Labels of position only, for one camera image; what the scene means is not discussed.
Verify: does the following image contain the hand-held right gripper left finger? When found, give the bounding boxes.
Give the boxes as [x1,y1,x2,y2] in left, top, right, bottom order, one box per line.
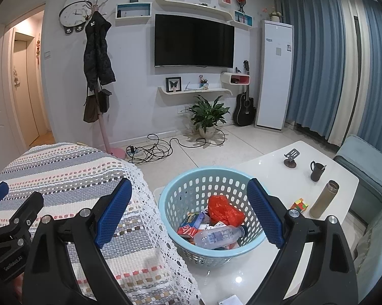
[21,178,133,305]

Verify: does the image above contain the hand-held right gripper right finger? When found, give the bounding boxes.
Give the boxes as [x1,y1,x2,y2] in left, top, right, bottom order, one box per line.
[246,178,358,305]

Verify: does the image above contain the orange plastic bag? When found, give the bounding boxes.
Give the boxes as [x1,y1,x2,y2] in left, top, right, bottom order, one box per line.
[208,195,246,227]

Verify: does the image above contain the clear plastic bottle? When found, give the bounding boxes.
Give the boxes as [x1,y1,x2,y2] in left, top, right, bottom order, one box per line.
[194,224,245,250]

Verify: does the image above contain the playing cards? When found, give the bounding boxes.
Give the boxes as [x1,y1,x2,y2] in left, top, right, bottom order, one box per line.
[199,222,225,231]

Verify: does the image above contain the light blue plastic basket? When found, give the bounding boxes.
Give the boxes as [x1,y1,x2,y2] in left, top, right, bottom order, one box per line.
[158,167,288,267]

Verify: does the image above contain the colourful small box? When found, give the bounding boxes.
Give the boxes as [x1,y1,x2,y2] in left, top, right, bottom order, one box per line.
[188,211,207,229]

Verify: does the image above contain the puzzle cube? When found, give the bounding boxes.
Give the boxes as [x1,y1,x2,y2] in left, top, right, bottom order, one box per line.
[289,198,309,213]

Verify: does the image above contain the metal phone stand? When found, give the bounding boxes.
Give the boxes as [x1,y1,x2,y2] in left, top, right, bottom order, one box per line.
[284,149,301,168]

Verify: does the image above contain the striped crochet blanket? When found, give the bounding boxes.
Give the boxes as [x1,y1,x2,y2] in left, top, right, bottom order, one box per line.
[0,142,201,305]

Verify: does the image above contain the beige thermos bottle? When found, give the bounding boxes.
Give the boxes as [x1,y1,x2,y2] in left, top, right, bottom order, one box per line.
[309,179,339,219]

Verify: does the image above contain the dark mug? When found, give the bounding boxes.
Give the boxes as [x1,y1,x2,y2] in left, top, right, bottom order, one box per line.
[310,160,327,182]

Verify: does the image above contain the pink coat rack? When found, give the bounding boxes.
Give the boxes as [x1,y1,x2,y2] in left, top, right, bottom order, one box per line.
[78,0,128,159]

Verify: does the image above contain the white room door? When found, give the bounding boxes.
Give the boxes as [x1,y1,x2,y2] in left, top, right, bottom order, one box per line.
[0,28,20,166]

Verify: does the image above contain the black acoustic guitar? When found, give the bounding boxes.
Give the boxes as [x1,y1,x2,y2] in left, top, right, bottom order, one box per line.
[232,84,257,127]

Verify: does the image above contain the brown hanging bag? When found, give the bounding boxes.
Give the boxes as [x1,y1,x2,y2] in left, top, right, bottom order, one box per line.
[83,87,99,124]

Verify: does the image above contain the hallway door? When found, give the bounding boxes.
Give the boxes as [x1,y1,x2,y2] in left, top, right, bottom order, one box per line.
[13,32,41,147]

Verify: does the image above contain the blue upholstered stool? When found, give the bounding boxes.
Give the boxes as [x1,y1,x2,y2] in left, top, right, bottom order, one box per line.
[333,134,382,204]

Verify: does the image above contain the small dark hanging bag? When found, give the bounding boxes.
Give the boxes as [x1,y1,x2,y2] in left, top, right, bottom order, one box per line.
[98,88,113,113]

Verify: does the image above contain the potted green plant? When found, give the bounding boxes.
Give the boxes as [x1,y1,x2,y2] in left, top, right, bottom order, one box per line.
[188,95,228,139]

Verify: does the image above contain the grey green chair cushion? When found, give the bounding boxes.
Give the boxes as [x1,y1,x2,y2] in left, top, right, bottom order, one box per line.
[356,211,382,289]

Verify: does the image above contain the white standing air conditioner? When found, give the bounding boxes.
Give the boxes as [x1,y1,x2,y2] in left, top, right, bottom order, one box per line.
[254,20,294,133]

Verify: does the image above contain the white red box shelf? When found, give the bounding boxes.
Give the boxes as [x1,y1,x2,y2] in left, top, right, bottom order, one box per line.
[220,71,251,86]

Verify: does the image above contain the framed butterfly picture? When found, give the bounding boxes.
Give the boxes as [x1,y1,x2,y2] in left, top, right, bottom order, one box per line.
[166,76,182,93]

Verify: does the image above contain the blue curtain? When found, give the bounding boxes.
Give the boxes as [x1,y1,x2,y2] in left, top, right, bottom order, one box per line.
[278,0,347,140]
[356,3,382,153]

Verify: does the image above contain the beige curtain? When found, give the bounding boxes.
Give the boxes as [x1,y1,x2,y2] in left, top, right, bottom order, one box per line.
[326,0,372,148]

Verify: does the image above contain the dark coat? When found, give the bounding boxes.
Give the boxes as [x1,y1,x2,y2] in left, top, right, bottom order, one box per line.
[84,10,116,89]

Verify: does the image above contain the small blue box shelf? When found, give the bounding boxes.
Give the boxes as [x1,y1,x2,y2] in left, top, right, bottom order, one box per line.
[234,10,253,26]

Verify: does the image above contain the white teal box shelf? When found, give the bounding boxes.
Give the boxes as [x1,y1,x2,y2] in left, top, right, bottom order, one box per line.
[115,3,152,19]

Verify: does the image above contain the long white wavy shelf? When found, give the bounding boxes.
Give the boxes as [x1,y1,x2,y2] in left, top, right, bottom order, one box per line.
[156,0,253,31]

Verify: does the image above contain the power strip with cables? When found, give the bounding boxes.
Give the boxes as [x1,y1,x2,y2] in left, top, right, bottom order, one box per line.
[128,133,230,164]

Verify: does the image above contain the white wavy wall shelf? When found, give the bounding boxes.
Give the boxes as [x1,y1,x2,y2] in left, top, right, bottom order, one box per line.
[157,86,233,97]

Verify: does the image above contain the wall television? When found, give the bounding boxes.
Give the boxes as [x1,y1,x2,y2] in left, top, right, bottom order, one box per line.
[154,13,235,68]

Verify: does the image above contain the panda wall clock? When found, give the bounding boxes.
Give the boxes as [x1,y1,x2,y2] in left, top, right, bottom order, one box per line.
[58,0,93,35]

